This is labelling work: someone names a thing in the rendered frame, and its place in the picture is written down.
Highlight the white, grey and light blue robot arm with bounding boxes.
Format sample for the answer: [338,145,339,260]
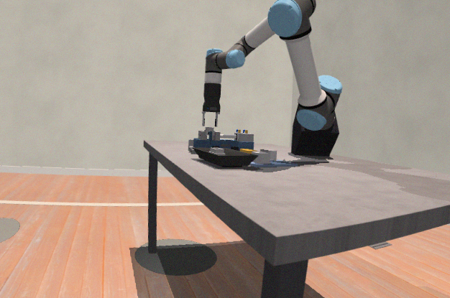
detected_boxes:
[205,0,342,131]

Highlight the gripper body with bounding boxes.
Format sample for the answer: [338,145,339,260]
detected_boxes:
[203,73,221,112]

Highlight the yellow-orange block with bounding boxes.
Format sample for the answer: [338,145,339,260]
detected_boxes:
[240,149,256,154]

